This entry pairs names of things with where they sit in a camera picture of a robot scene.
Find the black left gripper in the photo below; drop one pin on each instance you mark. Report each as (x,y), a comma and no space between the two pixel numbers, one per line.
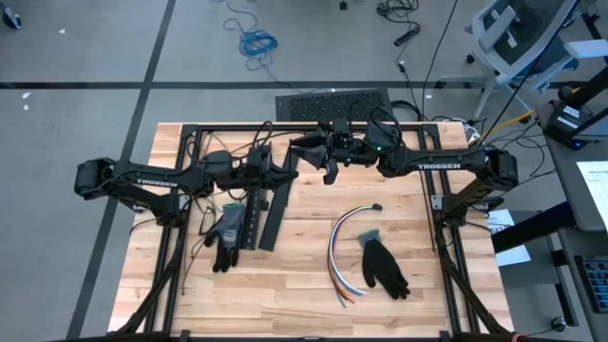
(256,173)

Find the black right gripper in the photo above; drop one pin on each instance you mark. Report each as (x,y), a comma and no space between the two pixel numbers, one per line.
(356,156)

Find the black duct cover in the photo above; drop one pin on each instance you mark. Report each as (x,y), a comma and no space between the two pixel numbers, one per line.
(274,223)

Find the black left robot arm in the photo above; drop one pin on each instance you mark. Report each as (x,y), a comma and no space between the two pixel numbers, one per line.
(157,182)

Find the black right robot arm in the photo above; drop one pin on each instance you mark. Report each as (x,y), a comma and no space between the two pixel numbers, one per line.
(442,164)

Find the black perforated computer case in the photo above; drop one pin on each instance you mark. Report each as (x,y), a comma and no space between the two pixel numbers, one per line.
(304,105)

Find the grey-backed work glove green cuff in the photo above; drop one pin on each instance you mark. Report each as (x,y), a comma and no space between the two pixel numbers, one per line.
(228,233)

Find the black power plug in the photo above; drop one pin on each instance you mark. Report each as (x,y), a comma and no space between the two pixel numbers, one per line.
(402,66)

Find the black zip tie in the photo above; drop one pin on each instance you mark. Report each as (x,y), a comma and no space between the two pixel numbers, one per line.
(427,214)
(188,266)

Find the black work glove green cuff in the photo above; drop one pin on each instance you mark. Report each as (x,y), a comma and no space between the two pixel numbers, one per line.
(380,266)

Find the black power strip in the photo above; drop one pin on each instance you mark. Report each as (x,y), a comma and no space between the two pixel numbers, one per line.
(407,36)

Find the small black floor object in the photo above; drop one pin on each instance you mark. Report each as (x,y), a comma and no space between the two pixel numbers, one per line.
(343,5)

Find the white floor paper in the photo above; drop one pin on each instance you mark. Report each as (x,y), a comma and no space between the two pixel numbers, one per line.
(515,256)

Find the black desk bar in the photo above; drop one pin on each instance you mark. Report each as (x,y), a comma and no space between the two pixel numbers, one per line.
(532,228)

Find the grey mesh office chair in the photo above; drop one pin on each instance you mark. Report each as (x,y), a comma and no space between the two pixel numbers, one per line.
(522,38)

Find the black box device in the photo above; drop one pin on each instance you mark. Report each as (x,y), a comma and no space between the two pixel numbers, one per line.
(565,126)

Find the operator side desk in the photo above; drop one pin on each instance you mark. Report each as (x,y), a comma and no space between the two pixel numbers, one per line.
(565,190)

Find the white sheet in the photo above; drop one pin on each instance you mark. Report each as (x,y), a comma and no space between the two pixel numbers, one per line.
(596,190)

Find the black caster wheel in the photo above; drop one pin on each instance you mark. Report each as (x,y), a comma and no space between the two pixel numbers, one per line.
(559,324)
(12,19)

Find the black keyboard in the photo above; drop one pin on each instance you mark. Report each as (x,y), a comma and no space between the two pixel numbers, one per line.
(596,285)

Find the operator keyboard desk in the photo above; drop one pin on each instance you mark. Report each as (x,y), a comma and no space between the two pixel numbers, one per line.
(582,328)

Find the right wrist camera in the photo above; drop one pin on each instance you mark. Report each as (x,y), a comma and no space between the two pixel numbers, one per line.
(341,133)

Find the black aluminium post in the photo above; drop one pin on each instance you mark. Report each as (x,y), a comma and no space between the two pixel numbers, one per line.
(594,85)

